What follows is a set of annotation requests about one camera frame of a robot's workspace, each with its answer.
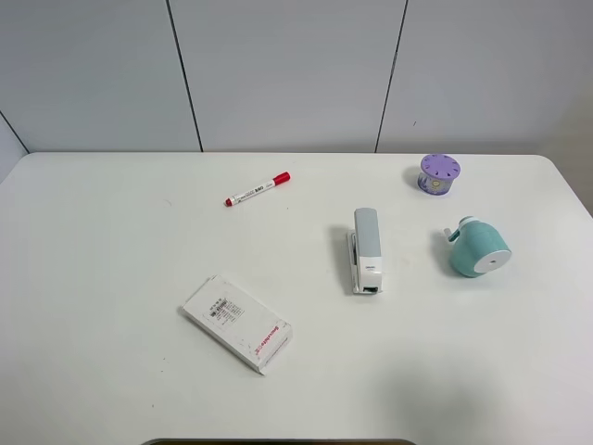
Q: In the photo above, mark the purple round container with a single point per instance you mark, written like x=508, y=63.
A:
x=438, y=172

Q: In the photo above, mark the teal pencil sharpener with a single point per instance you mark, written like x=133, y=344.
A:
x=475, y=248

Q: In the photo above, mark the white grey stapler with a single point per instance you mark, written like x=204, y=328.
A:
x=365, y=255

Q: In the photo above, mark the red white marker pen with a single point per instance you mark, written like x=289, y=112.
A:
x=257, y=190

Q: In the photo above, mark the white cardboard box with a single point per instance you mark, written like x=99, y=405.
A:
x=244, y=326

